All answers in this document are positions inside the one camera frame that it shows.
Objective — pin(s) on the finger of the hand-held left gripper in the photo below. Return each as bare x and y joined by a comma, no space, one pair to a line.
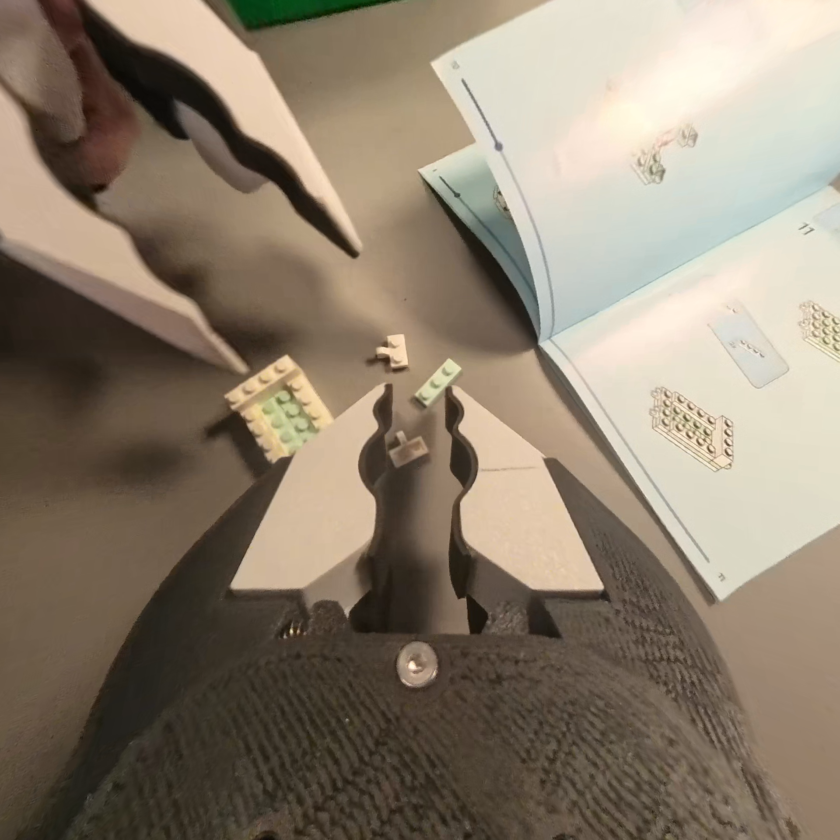
98,275
229,79

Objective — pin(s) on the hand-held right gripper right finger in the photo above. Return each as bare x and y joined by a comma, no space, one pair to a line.
525,525

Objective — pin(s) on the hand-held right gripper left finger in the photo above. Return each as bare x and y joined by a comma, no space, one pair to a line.
308,512

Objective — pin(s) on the green plastic bin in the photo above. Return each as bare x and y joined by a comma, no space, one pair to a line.
295,10

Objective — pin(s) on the white and mint lego assembly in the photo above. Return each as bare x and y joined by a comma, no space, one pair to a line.
282,410

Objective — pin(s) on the small white lego bracket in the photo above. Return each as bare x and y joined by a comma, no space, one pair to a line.
410,451
394,351

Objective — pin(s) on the mint green lego plate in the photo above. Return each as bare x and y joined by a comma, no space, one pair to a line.
441,383

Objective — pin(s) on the person's left hand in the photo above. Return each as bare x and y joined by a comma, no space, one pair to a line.
105,144

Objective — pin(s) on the open light blue instruction booklet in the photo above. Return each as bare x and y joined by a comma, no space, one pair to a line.
656,197

